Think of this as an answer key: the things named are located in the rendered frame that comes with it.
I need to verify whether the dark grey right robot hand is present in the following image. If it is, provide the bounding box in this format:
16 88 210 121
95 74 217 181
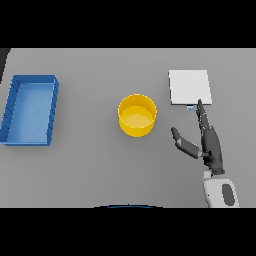
170 98 226 176

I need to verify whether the pale square measuring scale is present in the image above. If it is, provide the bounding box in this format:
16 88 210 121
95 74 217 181
167 69 213 111

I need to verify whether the yellow bowl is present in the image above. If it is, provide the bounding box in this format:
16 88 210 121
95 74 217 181
117 93 158 138

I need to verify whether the blue tray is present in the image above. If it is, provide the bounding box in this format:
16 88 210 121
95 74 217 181
0 74 60 147

